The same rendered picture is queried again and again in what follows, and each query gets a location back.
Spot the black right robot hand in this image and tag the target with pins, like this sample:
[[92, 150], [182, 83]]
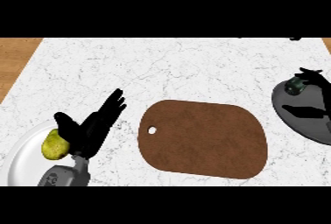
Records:
[[321, 87]]

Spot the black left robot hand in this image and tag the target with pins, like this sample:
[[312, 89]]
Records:
[[92, 131]]

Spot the dark green eggplant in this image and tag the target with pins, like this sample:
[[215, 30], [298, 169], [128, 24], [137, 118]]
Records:
[[295, 86]]

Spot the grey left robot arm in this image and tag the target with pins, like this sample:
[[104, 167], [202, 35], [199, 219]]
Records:
[[64, 176]]

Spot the grey pan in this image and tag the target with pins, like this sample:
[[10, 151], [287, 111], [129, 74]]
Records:
[[302, 125]]

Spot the brown wooden cutting board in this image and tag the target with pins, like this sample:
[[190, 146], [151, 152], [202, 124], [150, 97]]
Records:
[[203, 138]]

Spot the yellow-green pear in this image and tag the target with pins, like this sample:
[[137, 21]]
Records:
[[54, 145]]

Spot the small black object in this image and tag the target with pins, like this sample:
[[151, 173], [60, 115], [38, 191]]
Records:
[[295, 38]]

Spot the white plate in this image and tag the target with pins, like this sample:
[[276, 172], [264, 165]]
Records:
[[24, 163]]

